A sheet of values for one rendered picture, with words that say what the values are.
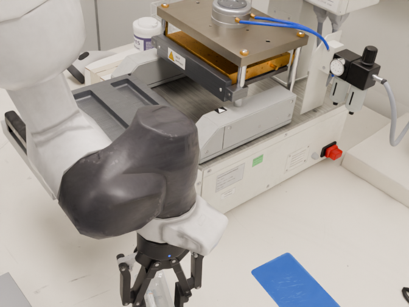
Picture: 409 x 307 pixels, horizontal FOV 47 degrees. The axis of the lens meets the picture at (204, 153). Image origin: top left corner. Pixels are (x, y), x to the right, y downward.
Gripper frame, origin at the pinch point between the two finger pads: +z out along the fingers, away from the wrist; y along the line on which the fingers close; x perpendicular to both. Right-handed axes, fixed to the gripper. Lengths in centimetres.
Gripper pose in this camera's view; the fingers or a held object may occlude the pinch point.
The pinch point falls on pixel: (160, 306)
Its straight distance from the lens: 83.5
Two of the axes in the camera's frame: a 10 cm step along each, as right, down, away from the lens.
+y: -9.5, 1.4, -2.9
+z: -0.8, 7.8, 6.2
